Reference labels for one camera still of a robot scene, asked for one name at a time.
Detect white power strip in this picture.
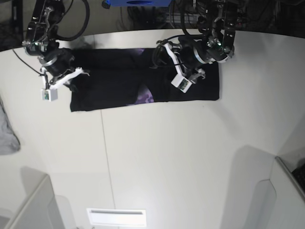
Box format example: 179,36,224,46
161,12,202,24

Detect blue box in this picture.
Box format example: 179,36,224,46
104,0,172,7

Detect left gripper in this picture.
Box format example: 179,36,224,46
150,40,206,83

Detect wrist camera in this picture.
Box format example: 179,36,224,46
171,74,193,93
41,89,58,102

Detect white side panel right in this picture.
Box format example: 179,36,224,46
254,157,305,229

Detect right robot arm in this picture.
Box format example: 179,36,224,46
22,0,90,92

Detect white slotted tray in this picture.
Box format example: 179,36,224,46
87,208,147,227

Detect white side panel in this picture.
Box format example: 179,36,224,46
2,175,65,229
254,157,305,229

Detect grey cloth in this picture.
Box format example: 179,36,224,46
0,99,20,156

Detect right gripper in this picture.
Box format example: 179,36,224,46
39,48,90,93

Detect white side panel left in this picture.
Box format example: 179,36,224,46
2,175,65,229

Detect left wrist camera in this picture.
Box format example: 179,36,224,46
171,74,193,93

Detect black T-shirt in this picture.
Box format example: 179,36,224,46
70,48,220,112

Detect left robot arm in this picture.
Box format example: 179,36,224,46
152,0,238,83

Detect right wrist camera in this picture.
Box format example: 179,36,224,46
41,89,58,102

